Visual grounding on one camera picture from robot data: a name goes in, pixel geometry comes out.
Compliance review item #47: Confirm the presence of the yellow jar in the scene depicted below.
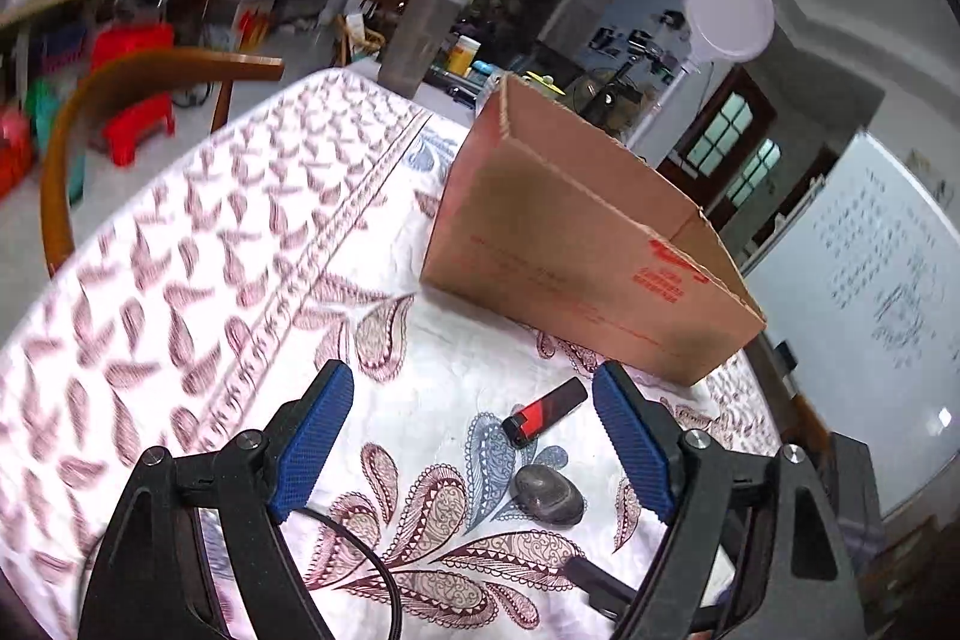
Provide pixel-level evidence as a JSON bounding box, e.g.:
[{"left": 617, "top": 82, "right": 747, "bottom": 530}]
[{"left": 446, "top": 36, "right": 482, "bottom": 75}]

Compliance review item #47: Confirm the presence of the paisley printed quilt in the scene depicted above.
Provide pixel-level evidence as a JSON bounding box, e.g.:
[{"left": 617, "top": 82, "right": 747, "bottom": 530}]
[{"left": 0, "top": 68, "right": 785, "bottom": 640}]

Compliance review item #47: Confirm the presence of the brown cardboard box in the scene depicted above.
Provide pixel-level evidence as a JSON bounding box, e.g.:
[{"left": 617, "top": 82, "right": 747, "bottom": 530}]
[{"left": 420, "top": 72, "right": 767, "bottom": 386}]

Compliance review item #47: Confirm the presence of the curved wooden chair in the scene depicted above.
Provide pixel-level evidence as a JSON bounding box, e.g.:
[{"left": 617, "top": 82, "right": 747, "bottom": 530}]
[{"left": 41, "top": 47, "right": 286, "bottom": 274}]

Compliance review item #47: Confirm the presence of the whiteboard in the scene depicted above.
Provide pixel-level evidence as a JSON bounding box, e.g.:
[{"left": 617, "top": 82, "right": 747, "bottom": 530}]
[{"left": 739, "top": 130, "right": 960, "bottom": 521}]

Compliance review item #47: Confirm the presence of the wooden door with windows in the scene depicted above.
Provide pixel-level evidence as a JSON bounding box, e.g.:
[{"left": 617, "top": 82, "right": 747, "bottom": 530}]
[
  {"left": 705, "top": 137, "right": 818, "bottom": 236},
  {"left": 656, "top": 66, "right": 777, "bottom": 176}
]

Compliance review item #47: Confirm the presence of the red plastic stool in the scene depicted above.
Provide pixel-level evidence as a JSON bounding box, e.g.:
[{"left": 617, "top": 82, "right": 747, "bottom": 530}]
[{"left": 90, "top": 23, "right": 177, "bottom": 165}]

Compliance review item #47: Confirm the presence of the grey stone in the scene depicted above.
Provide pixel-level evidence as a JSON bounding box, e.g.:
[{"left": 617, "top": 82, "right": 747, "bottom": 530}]
[{"left": 514, "top": 466, "right": 586, "bottom": 527}]

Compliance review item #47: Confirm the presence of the red black lighter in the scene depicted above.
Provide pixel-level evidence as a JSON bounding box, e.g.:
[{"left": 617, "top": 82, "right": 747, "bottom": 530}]
[{"left": 502, "top": 376, "right": 590, "bottom": 446}]

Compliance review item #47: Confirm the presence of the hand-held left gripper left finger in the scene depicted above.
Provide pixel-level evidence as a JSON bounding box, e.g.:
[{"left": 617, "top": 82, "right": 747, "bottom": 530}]
[{"left": 75, "top": 359, "right": 355, "bottom": 640}]

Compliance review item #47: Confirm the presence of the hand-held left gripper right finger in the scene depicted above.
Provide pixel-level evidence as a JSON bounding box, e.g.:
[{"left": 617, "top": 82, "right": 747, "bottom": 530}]
[{"left": 592, "top": 361, "right": 863, "bottom": 640}]

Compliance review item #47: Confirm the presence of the black cable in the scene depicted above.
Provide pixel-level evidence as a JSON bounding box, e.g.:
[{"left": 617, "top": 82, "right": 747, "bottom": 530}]
[{"left": 300, "top": 505, "right": 402, "bottom": 640}]

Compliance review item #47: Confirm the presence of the grey shaker bottle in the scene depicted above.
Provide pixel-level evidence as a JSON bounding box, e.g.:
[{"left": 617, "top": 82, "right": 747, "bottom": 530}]
[{"left": 377, "top": 0, "right": 467, "bottom": 97}]

